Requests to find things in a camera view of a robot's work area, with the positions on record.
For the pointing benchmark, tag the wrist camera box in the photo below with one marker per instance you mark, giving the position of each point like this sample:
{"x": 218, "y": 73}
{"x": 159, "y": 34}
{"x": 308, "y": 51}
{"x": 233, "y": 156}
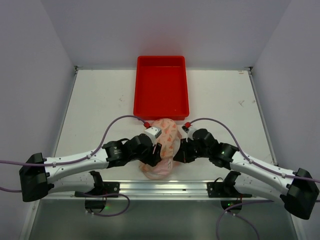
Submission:
{"x": 189, "y": 130}
{"x": 153, "y": 132}

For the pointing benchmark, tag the pink tulip mesh laundry bag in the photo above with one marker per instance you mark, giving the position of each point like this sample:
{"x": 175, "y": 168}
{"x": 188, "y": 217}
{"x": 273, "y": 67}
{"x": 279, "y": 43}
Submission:
{"x": 170, "y": 140}

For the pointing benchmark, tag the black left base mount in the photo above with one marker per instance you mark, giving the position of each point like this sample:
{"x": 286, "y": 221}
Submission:
{"x": 94, "y": 203}

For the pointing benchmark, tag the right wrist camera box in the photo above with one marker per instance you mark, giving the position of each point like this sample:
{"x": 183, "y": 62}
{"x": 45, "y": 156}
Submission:
{"x": 189, "y": 130}

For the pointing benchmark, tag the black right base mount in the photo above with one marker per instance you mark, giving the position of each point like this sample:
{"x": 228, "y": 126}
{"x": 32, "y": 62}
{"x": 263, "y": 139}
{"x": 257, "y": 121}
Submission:
{"x": 216, "y": 190}

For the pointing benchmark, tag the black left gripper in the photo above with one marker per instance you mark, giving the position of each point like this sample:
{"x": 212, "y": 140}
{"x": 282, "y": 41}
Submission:
{"x": 152, "y": 155}

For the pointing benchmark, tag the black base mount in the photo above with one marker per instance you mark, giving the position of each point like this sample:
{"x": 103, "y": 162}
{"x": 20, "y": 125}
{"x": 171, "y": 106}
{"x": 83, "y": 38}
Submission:
{"x": 94, "y": 203}
{"x": 216, "y": 190}

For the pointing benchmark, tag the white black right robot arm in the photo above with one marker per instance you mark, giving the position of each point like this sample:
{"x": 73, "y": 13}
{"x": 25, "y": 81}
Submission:
{"x": 297, "y": 191}

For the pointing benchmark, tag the red plastic tray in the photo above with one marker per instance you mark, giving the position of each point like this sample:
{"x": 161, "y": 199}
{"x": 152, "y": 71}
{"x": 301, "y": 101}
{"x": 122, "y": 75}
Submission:
{"x": 161, "y": 88}

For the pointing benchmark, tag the aluminium mounting rail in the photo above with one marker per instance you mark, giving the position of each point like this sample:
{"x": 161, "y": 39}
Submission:
{"x": 165, "y": 188}

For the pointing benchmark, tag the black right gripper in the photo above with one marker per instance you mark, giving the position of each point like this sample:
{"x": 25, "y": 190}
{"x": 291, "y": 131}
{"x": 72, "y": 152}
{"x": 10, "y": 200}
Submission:
{"x": 186, "y": 152}

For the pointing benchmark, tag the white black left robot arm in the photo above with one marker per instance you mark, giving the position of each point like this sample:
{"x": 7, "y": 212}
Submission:
{"x": 79, "y": 172}

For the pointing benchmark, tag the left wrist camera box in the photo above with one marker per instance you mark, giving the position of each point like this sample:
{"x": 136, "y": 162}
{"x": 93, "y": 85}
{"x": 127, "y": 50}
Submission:
{"x": 153, "y": 132}

